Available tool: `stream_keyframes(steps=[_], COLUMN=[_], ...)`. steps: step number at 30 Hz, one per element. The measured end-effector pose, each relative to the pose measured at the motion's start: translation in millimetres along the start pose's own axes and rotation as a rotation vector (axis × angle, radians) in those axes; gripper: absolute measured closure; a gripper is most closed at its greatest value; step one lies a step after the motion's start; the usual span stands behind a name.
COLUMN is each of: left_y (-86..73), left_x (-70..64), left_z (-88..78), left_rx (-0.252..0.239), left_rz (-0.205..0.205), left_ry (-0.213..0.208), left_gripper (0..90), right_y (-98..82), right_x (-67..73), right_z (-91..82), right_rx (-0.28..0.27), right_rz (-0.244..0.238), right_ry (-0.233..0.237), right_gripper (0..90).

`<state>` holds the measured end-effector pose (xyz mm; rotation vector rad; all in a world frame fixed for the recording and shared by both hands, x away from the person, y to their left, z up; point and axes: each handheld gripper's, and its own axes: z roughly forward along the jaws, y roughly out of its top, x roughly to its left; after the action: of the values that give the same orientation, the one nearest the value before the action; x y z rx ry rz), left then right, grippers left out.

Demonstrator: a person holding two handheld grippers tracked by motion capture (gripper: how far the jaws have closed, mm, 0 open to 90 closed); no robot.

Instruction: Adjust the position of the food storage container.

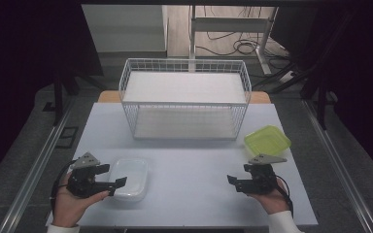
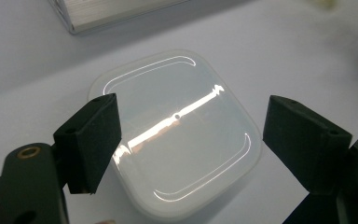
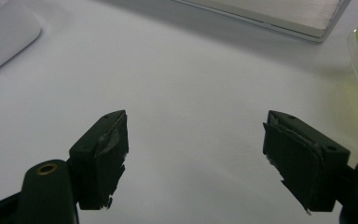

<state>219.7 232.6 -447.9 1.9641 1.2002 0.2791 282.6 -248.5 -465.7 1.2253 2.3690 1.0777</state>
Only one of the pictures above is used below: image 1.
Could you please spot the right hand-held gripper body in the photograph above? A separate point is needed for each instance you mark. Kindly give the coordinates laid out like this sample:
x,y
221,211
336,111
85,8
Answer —
x,y
262,181

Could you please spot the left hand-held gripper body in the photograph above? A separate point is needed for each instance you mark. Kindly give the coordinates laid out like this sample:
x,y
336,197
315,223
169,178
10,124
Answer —
x,y
83,183

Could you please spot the clear white plastic container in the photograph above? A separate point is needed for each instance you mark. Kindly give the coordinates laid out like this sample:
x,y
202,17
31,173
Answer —
x,y
134,174

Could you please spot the green plastic container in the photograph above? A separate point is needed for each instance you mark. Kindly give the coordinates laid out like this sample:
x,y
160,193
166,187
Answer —
x,y
267,139

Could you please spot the person's right hand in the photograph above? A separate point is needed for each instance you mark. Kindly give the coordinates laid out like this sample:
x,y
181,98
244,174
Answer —
x,y
277,202

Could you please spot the person's left hand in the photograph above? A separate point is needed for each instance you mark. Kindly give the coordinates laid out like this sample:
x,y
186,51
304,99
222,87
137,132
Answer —
x,y
66,207

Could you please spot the black stand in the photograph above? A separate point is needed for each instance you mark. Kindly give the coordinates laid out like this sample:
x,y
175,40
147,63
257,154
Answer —
x,y
320,103
58,97

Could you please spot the black floor bracket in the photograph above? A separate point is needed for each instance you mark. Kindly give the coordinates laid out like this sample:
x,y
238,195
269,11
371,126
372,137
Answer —
x,y
67,137

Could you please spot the metal floor rail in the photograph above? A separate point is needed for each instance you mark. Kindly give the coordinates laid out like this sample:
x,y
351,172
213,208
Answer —
x,y
35,168
340,165

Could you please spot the white metal desk frame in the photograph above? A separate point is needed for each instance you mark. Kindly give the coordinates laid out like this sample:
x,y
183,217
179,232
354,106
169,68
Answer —
x,y
226,24

